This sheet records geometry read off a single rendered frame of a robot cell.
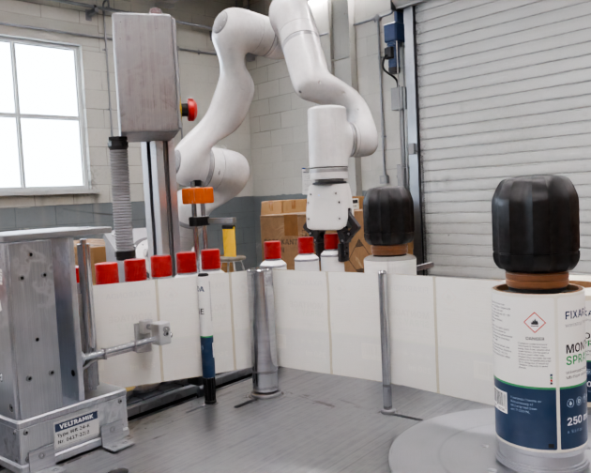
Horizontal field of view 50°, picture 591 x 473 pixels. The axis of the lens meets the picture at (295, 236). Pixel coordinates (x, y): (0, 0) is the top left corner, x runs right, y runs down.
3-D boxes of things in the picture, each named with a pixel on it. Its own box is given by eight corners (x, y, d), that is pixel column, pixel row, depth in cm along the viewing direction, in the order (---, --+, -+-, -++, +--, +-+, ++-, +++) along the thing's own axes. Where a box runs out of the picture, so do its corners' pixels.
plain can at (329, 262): (338, 329, 135) (333, 234, 133) (319, 327, 138) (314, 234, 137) (352, 325, 139) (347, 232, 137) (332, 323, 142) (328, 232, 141)
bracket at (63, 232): (3, 242, 66) (2, 233, 66) (-42, 241, 73) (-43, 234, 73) (113, 233, 77) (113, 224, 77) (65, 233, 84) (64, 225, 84)
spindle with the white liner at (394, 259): (404, 378, 97) (397, 185, 95) (356, 371, 103) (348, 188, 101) (431, 364, 104) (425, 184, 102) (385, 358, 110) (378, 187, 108)
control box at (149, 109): (119, 132, 100) (111, 11, 99) (119, 143, 117) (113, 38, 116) (183, 131, 103) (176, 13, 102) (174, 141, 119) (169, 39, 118)
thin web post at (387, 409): (390, 416, 81) (385, 272, 80) (377, 413, 82) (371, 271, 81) (398, 412, 83) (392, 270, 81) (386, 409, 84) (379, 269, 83)
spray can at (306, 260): (312, 338, 128) (307, 237, 126) (293, 335, 131) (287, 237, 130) (327, 333, 132) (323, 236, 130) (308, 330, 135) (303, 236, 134)
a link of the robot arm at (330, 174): (299, 169, 136) (300, 183, 136) (333, 166, 130) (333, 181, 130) (323, 169, 142) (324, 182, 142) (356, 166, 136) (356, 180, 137)
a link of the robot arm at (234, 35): (225, 198, 179) (173, 191, 169) (209, 178, 187) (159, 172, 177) (288, 26, 159) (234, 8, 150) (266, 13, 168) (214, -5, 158)
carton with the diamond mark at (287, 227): (328, 313, 169) (324, 213, 168) (264, 306, 185) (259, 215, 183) (388, 296, 192) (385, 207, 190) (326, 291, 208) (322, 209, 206)
